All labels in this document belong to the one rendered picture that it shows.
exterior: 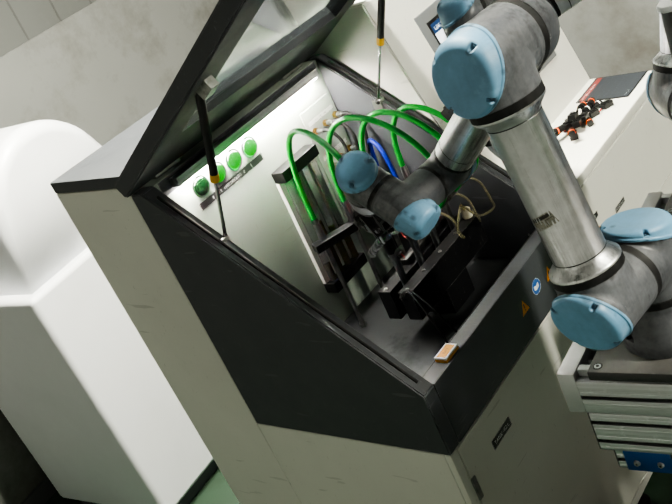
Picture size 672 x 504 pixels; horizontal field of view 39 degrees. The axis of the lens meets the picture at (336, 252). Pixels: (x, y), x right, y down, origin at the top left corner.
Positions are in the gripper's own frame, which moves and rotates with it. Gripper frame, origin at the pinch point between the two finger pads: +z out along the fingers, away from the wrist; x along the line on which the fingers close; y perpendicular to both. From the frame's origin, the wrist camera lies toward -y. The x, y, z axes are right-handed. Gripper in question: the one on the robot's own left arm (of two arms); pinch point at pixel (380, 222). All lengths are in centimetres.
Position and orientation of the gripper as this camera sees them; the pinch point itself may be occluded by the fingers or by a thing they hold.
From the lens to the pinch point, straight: 199.2
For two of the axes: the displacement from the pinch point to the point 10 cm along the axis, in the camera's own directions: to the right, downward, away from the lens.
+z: 2.1, 2.8, 9.3
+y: 6.0, 7.2, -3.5
